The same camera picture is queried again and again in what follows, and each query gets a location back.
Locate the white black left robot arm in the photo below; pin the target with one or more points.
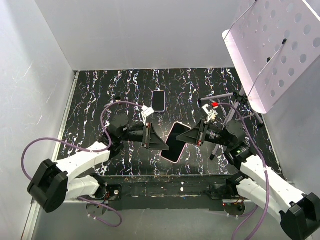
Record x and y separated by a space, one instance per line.
55 182

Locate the pink phone case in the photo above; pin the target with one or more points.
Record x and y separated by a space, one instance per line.
183 147

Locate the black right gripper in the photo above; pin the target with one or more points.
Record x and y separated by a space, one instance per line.
194 135

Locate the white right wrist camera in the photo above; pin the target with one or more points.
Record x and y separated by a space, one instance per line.
210 111

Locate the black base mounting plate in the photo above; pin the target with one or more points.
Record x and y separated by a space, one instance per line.
174 192

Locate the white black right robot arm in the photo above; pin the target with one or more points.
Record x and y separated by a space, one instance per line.
297 213

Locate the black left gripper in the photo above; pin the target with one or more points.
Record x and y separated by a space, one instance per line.
151 140

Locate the white tripod music stand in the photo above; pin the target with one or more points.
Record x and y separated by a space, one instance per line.
275 48

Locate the aluminium frame rail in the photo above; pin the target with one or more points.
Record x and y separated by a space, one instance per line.
35 208

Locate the phone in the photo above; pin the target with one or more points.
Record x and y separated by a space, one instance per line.
158 101

